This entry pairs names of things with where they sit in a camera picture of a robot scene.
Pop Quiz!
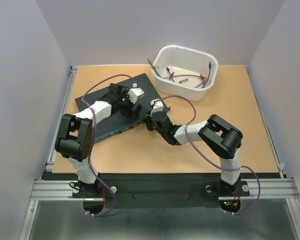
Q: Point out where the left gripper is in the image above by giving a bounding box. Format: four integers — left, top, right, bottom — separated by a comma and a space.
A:
117, 90, 143, 122

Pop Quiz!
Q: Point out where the dark blue network switch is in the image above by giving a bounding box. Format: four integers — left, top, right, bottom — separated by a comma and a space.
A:
75, 72, 171, 145

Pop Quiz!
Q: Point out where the grey ethernet cable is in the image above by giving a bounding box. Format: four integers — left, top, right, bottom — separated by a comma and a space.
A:
146, 57, 206, 89
162, 73, 203, 81

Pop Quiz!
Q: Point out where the red ethernet cable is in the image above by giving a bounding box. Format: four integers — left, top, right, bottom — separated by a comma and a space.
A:
169, 71, 208, 88

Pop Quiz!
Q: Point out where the small grey transceiver module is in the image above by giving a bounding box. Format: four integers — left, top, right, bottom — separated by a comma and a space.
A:
179, 78, 188, 84

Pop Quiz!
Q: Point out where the blue ethernet cable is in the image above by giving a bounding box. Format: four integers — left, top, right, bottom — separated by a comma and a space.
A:
166, 61, 214, 89

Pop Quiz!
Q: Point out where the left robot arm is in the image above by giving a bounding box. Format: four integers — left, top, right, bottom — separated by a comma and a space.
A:
55, 83, 145, 197

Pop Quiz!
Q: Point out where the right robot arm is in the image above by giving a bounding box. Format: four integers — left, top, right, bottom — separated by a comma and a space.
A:
145, 111, 243, 195

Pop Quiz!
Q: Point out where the white plastic tub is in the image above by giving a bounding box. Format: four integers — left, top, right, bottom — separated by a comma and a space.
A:
150, 45, 219, 101

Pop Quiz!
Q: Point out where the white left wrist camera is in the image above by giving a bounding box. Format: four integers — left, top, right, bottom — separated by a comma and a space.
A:
127, 87, 145, 104

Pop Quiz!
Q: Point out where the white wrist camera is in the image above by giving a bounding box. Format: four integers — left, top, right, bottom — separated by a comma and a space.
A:
127, 87, 145, 104
150, 98, 164, 117

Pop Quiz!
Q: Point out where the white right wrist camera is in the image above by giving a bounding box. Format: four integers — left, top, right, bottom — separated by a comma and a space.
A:
150, 98, 164, 117

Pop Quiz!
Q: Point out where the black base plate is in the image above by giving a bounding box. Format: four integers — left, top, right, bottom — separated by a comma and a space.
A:
39, 171, 279, 215

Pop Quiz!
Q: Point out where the aluminium frame rail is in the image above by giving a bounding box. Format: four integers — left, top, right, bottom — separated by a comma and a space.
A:
30, 178, 300, 202

